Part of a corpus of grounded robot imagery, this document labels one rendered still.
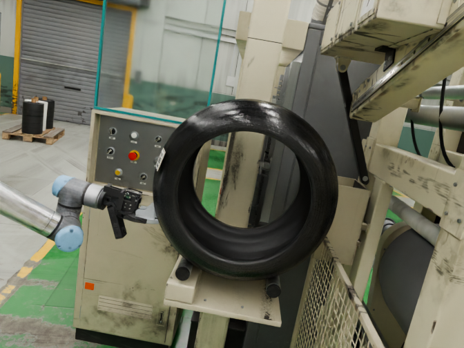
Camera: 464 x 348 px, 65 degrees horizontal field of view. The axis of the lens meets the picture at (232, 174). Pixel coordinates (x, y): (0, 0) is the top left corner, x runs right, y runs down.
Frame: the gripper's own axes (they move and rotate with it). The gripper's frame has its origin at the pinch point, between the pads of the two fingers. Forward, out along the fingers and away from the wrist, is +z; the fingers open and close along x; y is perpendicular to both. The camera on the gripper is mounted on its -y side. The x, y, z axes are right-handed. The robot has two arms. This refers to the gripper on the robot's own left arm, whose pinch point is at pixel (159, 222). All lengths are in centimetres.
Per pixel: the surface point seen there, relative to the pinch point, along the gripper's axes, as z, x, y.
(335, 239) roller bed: 62, 20, 6
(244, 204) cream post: 26.1, 26.6, 6.8
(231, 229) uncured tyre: 23.7, 15.6, -0.8
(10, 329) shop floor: -73, 59, -110
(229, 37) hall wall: -94, 892, 176
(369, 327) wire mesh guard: 58, -36, 6
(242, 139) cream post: 17.8, 26.6, 30.9
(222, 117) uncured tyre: 10.8, -10.8, 39.4
